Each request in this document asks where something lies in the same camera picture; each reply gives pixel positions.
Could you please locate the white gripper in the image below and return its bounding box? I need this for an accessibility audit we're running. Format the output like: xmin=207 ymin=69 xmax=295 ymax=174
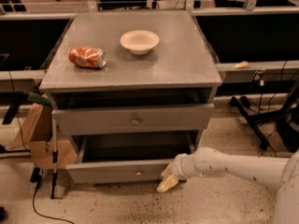
xmin=156 ymin=154 xmax=196 ymax=193

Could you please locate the grey drawer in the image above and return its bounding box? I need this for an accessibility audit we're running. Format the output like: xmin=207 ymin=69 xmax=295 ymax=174
xmin=52 ymin=104 xmax=214 ymax=135
xmin=66 ymin=131 xmax=197 ymax=184

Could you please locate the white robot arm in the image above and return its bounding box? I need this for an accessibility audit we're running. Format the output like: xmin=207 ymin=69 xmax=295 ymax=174
xmin=157 ymin=147 xmax=299 ymax=224

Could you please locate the grey top drawer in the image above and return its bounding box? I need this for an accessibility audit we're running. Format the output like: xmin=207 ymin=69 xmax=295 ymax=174
xmin=52 ymin=104 xmax=214 ymax=135

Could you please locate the grey wooden drawer cabinet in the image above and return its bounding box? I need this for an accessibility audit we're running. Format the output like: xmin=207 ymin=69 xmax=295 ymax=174
xmin=39 ymin=9 xmax=223 ymax=156

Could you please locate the metal tripod leg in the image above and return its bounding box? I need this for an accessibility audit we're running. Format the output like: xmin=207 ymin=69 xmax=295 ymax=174
xmin=50 ymin=117 xmax=58 ymax=199

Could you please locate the black stand base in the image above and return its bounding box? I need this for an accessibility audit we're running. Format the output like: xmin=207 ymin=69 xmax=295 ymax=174
xmin=229 ymin=81 xmax=299 ymax=152

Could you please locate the small beige scrap on ledge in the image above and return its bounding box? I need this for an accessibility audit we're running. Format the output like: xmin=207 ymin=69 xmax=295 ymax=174
xmin=233 ymin=61 xmax=249 ymax=69

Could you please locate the white bowl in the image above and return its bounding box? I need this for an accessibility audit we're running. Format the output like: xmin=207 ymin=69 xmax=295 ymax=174
xmin=120 ymin=30 xmax=160 ymax=55

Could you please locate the brown cardboard box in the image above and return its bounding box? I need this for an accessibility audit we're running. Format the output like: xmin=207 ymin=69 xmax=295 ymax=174
xmin=10 ymin=104 xmax=78 ymax=169

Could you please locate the crushed orange soda can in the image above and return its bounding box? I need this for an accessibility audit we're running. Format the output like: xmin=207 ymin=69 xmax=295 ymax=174
xmin=68 ymin=46 xmax=107 ymax=69

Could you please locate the black floor cable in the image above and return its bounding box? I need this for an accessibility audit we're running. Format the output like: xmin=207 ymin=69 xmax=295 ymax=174
xmin=32 ymin=177 xmax=76 ymax=224

